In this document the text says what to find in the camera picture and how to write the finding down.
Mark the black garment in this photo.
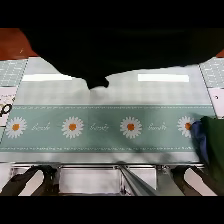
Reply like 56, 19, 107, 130
19, 27, 224, 90

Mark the blue garment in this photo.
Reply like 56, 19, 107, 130
190, 120, 211, 165

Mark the silver frame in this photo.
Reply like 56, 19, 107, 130
9, 162, 206, 197

